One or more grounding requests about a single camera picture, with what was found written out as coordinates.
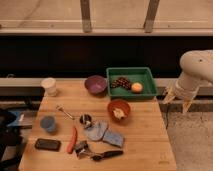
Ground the orange fruit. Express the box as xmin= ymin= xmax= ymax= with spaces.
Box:
xmin=131 ymin=82 xmax=143 ymax=93

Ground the black handled utensil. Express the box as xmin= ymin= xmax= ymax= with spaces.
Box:
xmin=90 ymin=150 xmax=123 ymax=161

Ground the white paper cup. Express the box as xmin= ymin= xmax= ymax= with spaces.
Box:
xmin=41 ymin=78 xmax=57 ymax=96

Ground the blue plastic cup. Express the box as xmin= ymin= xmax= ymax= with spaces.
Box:
xmin=40 ymin=116 xmax=56 ymax=133

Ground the orange bowl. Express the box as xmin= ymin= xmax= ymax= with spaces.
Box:
xmin=107 ymin=99 xmax=131 ymax=122

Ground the small dark metal cup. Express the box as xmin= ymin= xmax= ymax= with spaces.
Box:
xmin=79 ymin=114 xmax=92 ymax=128

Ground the blue object on floor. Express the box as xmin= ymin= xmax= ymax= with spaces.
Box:
xmin=10 ymin=110 xmax=34 ymax=127

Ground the orange carrot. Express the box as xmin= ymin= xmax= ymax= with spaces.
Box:
xmin=67 ymin=126 xmax=78 ymax=154

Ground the black smartphone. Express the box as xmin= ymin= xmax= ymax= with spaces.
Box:
xmin=35 ymin=138 xmax=61 ymax=151

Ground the dark grape bunch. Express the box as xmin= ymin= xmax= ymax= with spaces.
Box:
xmin=111 ymin=77 xmax=131 ymax=90

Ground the purple bowl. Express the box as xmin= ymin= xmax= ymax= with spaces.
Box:
xmin=84 ymin=75 xmax=107 ymax=94

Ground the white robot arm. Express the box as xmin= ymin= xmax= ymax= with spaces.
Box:
xmin=163 ymin=50 xmax=213 ymax=113

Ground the light blue cloth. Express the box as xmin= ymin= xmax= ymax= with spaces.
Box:
xmin=84 ymin=121 xmax=108 ymax=141

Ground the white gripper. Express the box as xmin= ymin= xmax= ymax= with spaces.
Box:
xmin=163 ymin=80 xmax=200 ymax=114

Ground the white food in bowl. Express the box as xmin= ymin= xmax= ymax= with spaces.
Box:
xmin=113 ymin=108 xmax=125 ymax=119

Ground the green plastic tray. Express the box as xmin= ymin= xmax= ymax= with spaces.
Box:
xmin=106 ymin=67 xmax=158 ymax=100

